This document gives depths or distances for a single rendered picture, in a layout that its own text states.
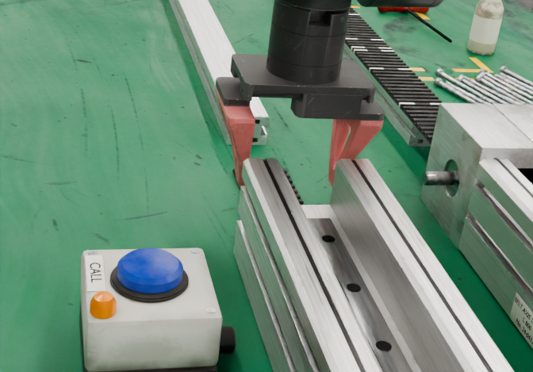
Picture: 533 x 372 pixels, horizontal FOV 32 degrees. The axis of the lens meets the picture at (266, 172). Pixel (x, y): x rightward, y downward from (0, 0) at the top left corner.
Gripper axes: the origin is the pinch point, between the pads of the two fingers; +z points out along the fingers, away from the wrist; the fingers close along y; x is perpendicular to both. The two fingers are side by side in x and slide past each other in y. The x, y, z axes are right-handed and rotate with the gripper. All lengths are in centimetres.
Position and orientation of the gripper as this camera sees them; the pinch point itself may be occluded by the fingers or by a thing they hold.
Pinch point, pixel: (288, 175)
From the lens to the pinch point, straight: 74.9
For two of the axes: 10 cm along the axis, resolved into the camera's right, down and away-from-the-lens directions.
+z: -1.1, 8.9, 4.5
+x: -2.1, -4.6, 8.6
